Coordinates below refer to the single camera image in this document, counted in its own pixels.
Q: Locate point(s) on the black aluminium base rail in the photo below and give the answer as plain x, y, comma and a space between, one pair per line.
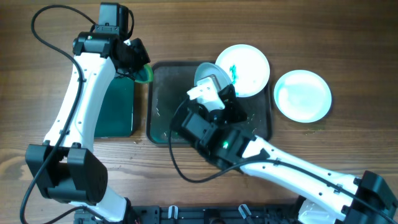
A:
269, 214

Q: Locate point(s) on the green yellow sponge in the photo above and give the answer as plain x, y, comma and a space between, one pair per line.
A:
144, 75

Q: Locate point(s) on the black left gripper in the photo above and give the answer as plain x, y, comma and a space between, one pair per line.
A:
137, 55

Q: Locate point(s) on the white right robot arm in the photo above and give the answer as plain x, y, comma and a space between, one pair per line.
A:
329, 197

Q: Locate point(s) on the white plate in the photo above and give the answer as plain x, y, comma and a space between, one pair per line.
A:
247, 67
219, 77
302, 96

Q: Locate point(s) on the black basin with green water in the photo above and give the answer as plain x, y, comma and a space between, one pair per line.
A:
115, 118

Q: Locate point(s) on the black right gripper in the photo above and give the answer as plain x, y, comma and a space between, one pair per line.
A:
232, 104

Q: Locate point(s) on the dark grey serving tray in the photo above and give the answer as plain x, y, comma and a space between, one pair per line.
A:
172, 79

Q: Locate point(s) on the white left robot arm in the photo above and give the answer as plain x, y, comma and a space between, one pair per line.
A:
64, 167

